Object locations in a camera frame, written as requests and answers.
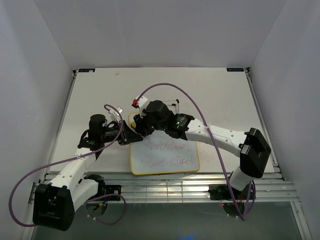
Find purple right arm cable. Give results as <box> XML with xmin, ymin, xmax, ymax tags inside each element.
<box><xmin>137</xmin><ymin>83</ymin><xmax>256</xmax><ymax>221</ymax></box>

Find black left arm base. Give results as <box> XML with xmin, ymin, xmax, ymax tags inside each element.
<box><xmin>85</xmin><ymin>185</ymin><xmax>122</xmax><ymax>218</ymax></box>

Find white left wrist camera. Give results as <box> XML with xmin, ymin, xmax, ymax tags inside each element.
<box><xmin>108</xmin><ymin>107</ymin><xmax>123</xmax><ymax>122</ymax></box>

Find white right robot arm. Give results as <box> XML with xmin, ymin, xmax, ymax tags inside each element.
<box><xmin>130</xmin><ymin>97</ymin><xmax>271</xmax><ymax>199</ymax></box>

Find blue table corner label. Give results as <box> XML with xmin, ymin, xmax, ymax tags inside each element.
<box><xmin>226</xmin><ymin>67</ymin><xmax>245</xmax><ymax>72</ymax></box>

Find metal wire board stand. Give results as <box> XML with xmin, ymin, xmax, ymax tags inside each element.
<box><xmin>163</xmin><ymin>99</ymin><xmax>180</xmax><ymax>114</ymax></box>

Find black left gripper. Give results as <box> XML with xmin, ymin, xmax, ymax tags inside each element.
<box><xmin>101</xmin><ymin>120</ymin><xmax>144</xmax><ymax>146</ymax></box>

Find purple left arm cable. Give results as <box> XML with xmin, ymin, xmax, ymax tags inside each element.
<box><xmin>8</xmin><ymin>103</ymin><xmax>128</xmax><ymax>227</ymax></box>

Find blue left corner label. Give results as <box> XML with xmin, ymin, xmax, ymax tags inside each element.
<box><xmin>78</xmin><ymin>68</ymin><xmax>96</xmax><ymax>73</ymax></box>

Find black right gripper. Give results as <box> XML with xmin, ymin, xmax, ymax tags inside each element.
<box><xmin>134</xmin><ymin>108</ymin><xmax>167</xmax><ymax>137</ymax></box>

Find aluminium extrusion frame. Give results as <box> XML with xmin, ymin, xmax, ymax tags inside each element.
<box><xmin>27</xmin><ymin>66</ymin><xmax>313</xmax><ymax>240</ymax></box>

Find yellow framed whiteboard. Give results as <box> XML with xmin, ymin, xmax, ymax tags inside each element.
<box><xmin>129</xmin><ymin>130</ymin><xmax>200</xmax><ymax>176</ymax></box>

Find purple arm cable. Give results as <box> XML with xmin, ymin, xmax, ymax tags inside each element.
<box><xmin>8</xmin><ymin>103</ymin><xmax>128</xmax><ymax>227</ymax></box>
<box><xmin>137</xmin><ymin>83</ymin><xmax>256</xmax><ymax>221</ymax></box>

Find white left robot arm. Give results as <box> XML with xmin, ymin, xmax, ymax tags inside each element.
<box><xmin>32</xmin><ymin>114</ymin><xmax>143</xmax><ymax>231</ymax></box>

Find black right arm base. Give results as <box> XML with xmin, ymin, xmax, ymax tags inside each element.
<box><xmin>208</xmin><ymin>182</ymin><xmax>256</xmax><ymax>218</ymax></box>

